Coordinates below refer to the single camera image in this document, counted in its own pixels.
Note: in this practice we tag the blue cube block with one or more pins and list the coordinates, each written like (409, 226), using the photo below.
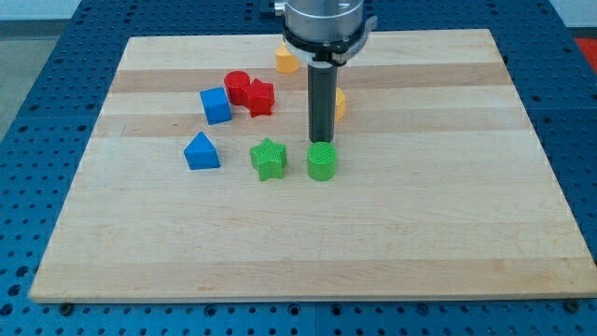
(215, 105)

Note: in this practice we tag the green cylinder block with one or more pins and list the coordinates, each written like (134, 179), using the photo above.
(321, 161)

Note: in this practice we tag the yellow hexagon block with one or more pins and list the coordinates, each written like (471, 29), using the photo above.
(340, 104)

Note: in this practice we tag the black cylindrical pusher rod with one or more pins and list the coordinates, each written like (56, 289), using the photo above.
(322, 84)

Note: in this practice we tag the red cylinder block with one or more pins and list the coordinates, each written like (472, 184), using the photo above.
(236, 83)

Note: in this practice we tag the blue triangle block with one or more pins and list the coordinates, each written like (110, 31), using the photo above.
(200, 153)

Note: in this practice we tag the yellow heart block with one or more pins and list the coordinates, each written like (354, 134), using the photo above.
(285, 61)

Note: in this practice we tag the green star block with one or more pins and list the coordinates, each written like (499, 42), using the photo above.
(268, 159)

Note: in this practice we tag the red star block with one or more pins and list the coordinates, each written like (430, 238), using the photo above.
(260, 98)

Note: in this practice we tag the light wooden board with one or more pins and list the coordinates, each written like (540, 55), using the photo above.
(443, 190)

